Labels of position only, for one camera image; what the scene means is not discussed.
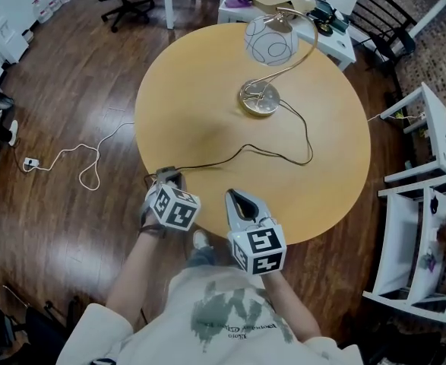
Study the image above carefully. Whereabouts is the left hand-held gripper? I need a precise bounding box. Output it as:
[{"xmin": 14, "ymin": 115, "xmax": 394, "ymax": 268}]
[{"xmin": 141, "ymin": 167, "xmax": 202, "ymax": 231}]

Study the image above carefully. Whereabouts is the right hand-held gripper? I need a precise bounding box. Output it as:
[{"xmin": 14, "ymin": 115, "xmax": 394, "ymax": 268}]
[{"xmin": 225, "ymin": 189, "xmax": 288, "ymax": 278}]

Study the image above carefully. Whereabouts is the gold lamp with white globe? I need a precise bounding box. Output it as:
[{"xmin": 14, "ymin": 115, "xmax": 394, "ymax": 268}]
[{"xmin": 238, "ymin": 6, "xmax": 319, "ymax": 119}]

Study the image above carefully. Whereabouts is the person's left forearm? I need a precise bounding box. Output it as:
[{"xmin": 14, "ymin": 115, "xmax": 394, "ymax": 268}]
[{"xmin": 103, "ymin": 224, "xmax": 170, "ymax": 313}]

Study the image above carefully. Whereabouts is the person's right forearm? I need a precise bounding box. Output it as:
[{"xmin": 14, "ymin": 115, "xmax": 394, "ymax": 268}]
[{"xmin": 261, "ymin": 268, "xmax": 323, "ymax": 342}]

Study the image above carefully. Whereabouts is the person's white shoe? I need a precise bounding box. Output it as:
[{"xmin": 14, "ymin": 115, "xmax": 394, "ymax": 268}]
[{"xmin": 192, "ymin": 229, "xmax": 214, "ymax": 251}]

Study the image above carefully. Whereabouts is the person's jeans leg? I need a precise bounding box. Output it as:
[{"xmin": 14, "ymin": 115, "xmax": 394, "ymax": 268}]
[{"xmin": 185, "ymin": 244, "xmax": 217, "ymax": 269}]

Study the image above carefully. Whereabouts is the person's cream printed shirt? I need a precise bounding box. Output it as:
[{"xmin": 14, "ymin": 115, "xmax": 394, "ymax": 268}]
[{"xmin": 56, "ymin": 264, "xmax": 365, "ymax": 365}]

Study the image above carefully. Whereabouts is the white shelf unit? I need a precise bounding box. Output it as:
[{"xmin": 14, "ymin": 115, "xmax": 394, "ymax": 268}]
[{"xmin": 362, "ymin": 81, "xmax": 446, "ymax": 327}]

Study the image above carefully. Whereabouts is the white rectangular side table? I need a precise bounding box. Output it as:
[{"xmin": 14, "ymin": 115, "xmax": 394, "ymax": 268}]
[{"xmin": 217, "ymin": 0, "xmax": 357, "ymax": 72}]

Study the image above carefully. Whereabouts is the black tray with items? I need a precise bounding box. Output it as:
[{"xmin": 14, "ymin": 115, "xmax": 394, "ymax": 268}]
[{"xmin": 308, "ymin": 0, "xmax": 351, "ymax": 37}]

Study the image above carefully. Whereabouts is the row of clear water bottles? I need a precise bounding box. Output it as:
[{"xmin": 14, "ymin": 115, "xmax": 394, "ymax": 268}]
[{"xmin": 31, "ymin": 0, "xmax": 76, "ymax": 25}]

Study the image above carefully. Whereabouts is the white water dispenser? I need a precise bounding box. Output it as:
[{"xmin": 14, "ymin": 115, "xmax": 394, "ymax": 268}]
[{"xmin": 0, "ymin": 1, "xmax": 30, "ymax": 66}]

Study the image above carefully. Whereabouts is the black wrist strap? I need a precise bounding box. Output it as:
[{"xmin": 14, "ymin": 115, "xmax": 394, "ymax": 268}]
[{"xmin": 136, "ymin": 221, "xmax": 167, "ymax": 240}]

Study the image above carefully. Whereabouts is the white extension cable with socket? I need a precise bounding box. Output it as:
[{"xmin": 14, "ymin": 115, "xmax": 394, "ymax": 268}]
[{"xmin": 22, "ymin": 119, "xmax": 136, "ymax": 191}]

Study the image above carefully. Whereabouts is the black lamp cable with switch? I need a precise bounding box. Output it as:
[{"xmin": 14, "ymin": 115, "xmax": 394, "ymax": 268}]
[{"xmin": 157, "ymin": 100, "xmax": 315, "ymax": 177}]

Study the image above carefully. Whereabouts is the black metal frame chair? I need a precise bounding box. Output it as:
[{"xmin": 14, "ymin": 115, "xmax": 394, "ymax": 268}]
[{"xmin": 346, "ymin": 0, "xmax": 418, "ymax": 104}]

